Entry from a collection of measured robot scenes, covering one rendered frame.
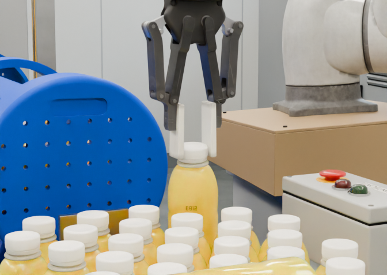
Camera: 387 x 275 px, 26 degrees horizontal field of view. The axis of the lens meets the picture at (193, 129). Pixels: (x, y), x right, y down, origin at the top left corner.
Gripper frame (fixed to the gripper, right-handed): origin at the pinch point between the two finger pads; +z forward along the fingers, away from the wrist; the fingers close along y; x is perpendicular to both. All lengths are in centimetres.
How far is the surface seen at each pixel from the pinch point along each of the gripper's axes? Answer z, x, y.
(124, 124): 1.3, -18.2, 2.7
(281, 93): 25, -260, -169
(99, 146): 4.3, -18.2, 6.6
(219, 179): 113, -469, -239
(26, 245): 10.5, 7.4, 23.6
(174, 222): 10.0, 6.1, 5.2
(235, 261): 9.8, 24.0, 6.3
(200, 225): 10.5, 7.3, 2.4
